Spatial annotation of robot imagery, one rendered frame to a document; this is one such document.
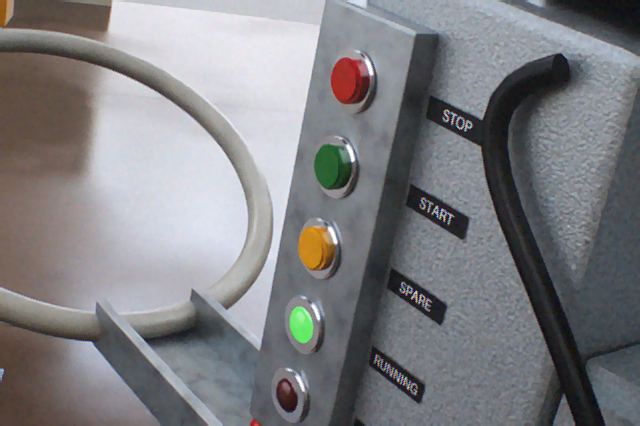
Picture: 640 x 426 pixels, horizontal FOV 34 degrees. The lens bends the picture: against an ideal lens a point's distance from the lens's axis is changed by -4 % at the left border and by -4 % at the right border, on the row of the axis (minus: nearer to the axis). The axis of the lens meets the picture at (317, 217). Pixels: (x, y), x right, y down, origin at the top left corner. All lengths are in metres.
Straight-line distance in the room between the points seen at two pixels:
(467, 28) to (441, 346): 0.17
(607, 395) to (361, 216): 0.17
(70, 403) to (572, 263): 2.45
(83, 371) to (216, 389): 2.03
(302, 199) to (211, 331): 0.46
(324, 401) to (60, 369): 2.42
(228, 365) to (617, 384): 0.59
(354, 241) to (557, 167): 0.14
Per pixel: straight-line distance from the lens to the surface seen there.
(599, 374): 0.54
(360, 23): 0.59
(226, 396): 1.02
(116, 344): 1.02
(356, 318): 0.61
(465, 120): 0.55
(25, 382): 2.97
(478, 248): 0.55
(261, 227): 1.22
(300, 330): 0.64
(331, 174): 0.60
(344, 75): 0.59
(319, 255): 0.61
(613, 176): 0.50
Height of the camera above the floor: 1.60
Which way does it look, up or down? 22 degrees down
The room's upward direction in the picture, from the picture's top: 11 degrees clockwise
